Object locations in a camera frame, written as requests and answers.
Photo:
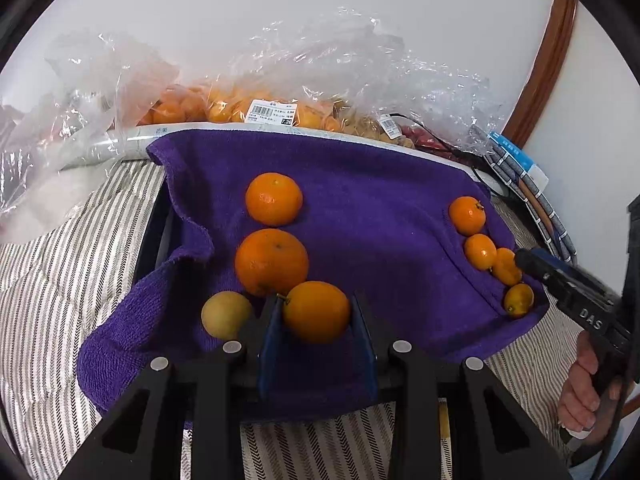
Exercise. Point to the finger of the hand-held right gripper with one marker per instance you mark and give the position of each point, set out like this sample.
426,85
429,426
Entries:
537,261

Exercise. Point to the brown wooden door frame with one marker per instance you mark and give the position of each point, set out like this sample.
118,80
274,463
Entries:
550,60

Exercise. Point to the striped cloth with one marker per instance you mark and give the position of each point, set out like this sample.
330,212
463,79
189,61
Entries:
60,270

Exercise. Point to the person's right hand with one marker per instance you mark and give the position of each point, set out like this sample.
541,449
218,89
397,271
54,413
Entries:
580,395

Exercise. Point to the crumpled clear plastic bag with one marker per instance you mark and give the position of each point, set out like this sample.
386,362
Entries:
65,110

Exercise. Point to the clear bag of red produce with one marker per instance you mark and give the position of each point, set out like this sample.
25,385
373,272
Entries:
425,137

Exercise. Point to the purple towel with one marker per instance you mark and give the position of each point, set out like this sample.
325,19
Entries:
375,220

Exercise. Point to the small yellow-green pear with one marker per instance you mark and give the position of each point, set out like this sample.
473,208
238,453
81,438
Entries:
226,315

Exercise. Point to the small mandarin orange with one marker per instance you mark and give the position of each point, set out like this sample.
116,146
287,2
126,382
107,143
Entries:
518,300
467,215
506,266
480,252

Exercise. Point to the large orange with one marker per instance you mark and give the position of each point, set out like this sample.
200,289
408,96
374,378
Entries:
271,261

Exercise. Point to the blue and white box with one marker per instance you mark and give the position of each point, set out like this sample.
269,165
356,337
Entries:
522,162

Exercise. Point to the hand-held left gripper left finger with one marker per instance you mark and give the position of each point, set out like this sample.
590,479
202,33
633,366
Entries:
270,355

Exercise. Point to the clear bag of oranges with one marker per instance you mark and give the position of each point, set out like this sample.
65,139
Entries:
215,105

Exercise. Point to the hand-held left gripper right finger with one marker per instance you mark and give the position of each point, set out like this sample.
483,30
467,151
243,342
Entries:
364,355

